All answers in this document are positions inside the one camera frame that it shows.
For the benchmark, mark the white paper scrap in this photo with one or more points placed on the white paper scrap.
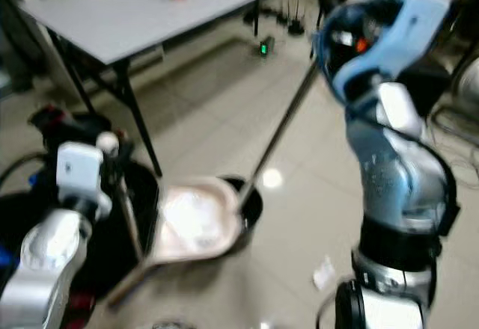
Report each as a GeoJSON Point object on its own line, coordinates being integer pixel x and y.
{"type": "Point", "coordinates": [324, 274]}

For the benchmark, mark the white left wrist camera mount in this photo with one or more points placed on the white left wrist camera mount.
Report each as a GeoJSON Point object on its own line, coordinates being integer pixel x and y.
{"type": "Point", "coordinates": [81, 168]}

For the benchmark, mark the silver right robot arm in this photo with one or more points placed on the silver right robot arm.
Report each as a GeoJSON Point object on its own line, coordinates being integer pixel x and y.
{"type": "Point", "coordinates": [397, 172]}

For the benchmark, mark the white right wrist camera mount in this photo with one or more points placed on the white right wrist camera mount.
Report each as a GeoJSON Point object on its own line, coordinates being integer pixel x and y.
{"type": "Point", "coordinates": [412, 22]}

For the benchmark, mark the black bag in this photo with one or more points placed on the black bag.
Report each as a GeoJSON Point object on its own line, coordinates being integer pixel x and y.
{"type": "Point", "coordinates": [142, 217]}

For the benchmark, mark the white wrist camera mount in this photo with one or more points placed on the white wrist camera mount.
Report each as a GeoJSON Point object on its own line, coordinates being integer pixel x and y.
{"type": "Point", "coordinates": [412, 22]}
{"type": "Point", "coordinates": [81, 168]}

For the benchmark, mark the black device with green light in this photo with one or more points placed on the black device with green light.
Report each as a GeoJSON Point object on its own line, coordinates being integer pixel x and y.
{"type": "Point", "coordinates": [266, 46]}

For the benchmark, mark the grey folding table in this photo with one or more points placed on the grey folding table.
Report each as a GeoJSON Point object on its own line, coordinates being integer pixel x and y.
{"type": "Point", "coordinates": [120, 15]}

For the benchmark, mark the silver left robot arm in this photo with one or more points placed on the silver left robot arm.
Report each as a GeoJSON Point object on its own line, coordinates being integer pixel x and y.
{"type": "Point", "coordinates": [45, 262]}

